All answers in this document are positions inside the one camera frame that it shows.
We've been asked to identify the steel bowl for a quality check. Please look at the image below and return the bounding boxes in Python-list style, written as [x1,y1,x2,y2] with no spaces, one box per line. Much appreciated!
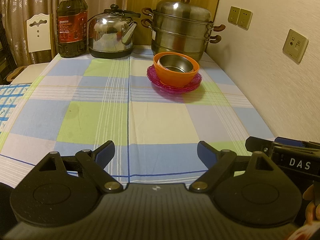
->
[158,54,195,73]

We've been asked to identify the wooden handled board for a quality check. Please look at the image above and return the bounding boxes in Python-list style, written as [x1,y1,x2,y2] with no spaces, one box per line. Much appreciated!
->
[6,66,27,83]

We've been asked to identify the blue patterned cloth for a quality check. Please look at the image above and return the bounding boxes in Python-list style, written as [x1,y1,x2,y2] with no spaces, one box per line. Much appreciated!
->
[0,84,30,133]

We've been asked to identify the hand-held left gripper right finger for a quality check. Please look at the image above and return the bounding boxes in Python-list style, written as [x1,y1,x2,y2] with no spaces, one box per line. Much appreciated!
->
[189,141,277,194]

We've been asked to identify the large beige wall socket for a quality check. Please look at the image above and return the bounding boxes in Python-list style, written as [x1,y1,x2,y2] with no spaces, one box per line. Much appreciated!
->
[282,29,309,63]

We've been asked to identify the black folding rack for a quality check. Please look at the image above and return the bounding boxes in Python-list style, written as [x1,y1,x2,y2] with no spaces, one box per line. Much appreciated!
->
[0,15,18,85]

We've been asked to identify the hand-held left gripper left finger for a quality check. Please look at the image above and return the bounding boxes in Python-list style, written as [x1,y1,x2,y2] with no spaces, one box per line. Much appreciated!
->
[37,140,123,195]

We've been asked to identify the checked tablecloth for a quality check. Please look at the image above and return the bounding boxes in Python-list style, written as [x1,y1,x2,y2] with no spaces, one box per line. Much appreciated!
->
[0,45,275,188]

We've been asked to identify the steel steamer pot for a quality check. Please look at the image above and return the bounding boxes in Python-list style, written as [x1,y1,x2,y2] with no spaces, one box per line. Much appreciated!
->
[141,0,226,61]

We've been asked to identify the white chair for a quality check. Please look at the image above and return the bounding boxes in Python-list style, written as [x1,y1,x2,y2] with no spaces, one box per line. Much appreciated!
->
[11,13,55,84]

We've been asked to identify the steel kettle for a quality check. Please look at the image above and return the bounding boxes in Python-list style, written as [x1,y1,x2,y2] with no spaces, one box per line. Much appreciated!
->
[87,4,141,59]

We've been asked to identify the person's right hand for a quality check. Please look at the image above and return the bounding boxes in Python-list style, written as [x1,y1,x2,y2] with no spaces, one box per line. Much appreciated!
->
[302,184,320,227]

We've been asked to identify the orange bowl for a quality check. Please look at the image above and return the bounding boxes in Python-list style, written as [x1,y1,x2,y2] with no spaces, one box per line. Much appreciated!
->
[153,52,200,87]

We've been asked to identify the cooking oil bottle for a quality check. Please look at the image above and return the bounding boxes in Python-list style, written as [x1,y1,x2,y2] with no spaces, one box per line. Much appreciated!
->
[55,0,88,58]

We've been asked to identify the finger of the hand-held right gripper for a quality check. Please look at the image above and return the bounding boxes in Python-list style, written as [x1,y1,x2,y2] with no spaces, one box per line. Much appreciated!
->
[274,136,320,153]
[245,136,275,158]

